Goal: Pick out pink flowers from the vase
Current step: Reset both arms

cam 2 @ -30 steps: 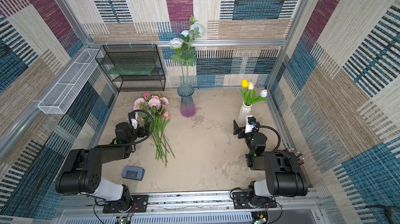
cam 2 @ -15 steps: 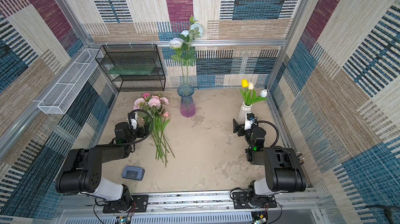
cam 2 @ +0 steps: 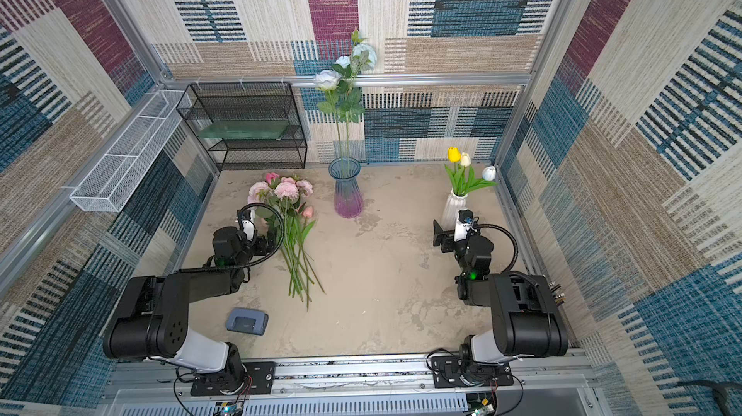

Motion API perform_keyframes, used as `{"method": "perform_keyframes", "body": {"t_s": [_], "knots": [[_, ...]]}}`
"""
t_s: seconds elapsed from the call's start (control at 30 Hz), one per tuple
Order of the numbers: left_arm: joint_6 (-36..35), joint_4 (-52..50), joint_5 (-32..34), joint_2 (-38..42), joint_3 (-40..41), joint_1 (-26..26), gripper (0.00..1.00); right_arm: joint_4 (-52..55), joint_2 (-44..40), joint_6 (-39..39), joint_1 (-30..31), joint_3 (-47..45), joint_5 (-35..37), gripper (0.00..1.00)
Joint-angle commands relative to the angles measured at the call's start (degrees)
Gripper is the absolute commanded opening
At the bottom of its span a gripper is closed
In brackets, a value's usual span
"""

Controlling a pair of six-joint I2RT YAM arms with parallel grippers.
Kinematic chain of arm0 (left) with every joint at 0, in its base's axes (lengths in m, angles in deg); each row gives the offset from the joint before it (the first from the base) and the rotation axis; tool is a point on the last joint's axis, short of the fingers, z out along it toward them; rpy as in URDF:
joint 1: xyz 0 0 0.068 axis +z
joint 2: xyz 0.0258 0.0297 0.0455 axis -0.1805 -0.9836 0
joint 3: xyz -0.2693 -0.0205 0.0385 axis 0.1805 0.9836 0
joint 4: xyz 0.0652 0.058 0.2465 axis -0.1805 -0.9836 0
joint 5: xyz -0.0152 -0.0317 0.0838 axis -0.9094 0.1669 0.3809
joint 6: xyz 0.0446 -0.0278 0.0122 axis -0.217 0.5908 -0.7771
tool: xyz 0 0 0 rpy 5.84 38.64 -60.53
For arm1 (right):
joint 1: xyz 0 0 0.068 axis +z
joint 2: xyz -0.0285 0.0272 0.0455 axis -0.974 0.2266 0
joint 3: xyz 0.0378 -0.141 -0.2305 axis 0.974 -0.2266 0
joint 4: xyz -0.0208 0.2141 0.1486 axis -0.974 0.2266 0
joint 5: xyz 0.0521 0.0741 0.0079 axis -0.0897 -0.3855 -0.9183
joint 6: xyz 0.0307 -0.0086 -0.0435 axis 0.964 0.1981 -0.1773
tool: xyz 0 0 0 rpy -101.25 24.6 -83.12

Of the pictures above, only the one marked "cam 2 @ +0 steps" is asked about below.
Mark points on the yellow tulip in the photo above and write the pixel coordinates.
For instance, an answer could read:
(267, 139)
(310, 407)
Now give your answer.
(454, 155)

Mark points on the white ribbed vase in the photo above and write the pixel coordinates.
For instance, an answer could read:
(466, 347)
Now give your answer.
(454, 204)

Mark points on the black wire shelf rack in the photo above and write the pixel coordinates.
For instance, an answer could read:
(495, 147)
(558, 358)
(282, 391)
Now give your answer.
(204, 104)

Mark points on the purple glass vase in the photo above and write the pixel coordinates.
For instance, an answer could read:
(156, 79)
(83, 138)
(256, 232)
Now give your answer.
(348, 202)

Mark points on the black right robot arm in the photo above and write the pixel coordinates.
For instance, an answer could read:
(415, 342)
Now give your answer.
(524, 312)

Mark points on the white wire mesh basket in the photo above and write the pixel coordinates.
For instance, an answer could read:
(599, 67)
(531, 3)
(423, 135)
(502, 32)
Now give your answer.
(113, 180)

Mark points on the green mat on shelf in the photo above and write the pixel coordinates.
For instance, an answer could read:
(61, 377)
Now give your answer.
(244, 130)

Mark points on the grey blue small case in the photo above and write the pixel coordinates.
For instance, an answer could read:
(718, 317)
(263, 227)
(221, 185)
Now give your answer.
(247, 321)

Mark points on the cream white tulip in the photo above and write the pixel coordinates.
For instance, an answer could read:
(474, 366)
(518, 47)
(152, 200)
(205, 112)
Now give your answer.
(465, 160)

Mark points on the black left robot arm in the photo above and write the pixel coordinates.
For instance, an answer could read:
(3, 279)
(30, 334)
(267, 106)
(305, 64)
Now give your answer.
(151, 320)

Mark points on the magenta rose stem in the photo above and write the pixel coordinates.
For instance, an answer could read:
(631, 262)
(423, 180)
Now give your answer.
(284, 196)

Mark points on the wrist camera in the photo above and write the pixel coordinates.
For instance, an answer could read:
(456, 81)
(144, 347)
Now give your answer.
(245, 223)
(466, 225)

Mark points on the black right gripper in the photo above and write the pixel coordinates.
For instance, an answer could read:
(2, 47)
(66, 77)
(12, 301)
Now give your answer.
(447, 236)

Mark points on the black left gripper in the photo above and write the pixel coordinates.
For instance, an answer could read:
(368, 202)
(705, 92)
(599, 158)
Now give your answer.
(263, 250)

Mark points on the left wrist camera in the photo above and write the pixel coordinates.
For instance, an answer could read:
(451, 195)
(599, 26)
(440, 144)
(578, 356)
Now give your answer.
(245, 223)

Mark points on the pale pink peony spray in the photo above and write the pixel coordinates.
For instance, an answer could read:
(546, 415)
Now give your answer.
(271, 216)

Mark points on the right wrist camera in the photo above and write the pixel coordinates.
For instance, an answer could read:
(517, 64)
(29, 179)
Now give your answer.
(466, 225)

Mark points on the white tulip bud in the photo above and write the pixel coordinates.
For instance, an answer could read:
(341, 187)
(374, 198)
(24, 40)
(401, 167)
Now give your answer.
(489, 174)

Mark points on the pink rose bouquet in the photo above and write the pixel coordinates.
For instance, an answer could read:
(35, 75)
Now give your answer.
(342, 97)

